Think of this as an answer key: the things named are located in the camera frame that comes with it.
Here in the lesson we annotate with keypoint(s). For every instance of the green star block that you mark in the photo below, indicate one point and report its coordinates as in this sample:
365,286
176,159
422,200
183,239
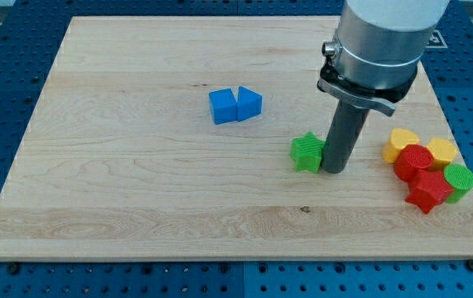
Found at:
306,152

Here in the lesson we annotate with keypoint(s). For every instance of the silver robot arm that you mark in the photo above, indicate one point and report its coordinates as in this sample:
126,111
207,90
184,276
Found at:
372,59

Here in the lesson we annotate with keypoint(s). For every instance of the blue triangle block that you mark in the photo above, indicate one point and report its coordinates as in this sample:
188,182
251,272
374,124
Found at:
249,104

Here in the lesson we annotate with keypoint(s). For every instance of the red star block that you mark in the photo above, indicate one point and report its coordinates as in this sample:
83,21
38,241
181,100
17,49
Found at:
428,189

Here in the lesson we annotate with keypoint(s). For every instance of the blue cube block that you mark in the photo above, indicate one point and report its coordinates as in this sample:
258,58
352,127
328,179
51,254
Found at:
223,106

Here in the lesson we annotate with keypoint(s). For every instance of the wooden board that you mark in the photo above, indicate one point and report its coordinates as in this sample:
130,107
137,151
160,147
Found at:
121,160

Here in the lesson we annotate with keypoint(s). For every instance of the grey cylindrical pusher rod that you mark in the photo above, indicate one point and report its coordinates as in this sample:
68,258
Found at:
345,129

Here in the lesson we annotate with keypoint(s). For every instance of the yellow heart block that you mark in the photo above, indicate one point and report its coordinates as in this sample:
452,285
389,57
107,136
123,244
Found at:
398,139

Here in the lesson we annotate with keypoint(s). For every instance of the red cylinder block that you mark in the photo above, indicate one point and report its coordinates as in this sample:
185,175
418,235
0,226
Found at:
412,159

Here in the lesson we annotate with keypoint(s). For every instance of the yellow hexagon block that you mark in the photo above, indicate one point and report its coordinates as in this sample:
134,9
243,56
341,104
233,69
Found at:
443,152

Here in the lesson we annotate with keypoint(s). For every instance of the green cylinder block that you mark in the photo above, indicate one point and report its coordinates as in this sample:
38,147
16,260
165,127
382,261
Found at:
460,178

